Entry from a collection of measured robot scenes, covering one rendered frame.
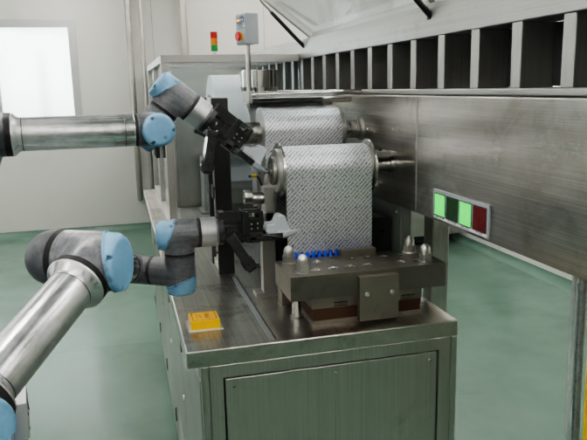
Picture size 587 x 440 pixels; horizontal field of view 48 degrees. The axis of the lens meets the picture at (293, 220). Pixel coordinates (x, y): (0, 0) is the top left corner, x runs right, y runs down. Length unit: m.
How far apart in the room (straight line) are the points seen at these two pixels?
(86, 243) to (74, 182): 5.97
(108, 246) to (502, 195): 0.77
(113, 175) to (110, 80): 0.98
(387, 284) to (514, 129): 0.50
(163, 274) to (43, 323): 0.55
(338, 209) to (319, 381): 0.46
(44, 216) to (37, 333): 6.19
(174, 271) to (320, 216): 0.40
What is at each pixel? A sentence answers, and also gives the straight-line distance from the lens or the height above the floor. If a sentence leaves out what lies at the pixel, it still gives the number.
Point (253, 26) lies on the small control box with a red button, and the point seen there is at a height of 1.67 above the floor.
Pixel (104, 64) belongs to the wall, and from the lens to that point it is 7.20.
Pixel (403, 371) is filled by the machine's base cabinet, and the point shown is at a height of 0.78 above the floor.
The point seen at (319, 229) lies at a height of 1.10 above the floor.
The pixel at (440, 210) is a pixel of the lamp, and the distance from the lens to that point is 1.59.
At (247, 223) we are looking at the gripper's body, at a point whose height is 1.13.
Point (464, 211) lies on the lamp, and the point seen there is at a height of 1.19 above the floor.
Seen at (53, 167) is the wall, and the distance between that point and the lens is 7.27.
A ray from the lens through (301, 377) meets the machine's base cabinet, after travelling 1.58.
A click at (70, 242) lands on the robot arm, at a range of 1.33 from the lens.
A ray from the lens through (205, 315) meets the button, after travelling 1.64.
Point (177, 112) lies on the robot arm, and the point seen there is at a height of 1.41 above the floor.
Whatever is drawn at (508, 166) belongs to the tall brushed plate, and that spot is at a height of 1.31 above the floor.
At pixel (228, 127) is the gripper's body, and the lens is 1.73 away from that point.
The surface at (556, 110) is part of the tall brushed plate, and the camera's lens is 1.23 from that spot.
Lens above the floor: 1.47
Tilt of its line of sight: 11 degrees down
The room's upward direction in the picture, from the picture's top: 1 degrees counter-clockwise
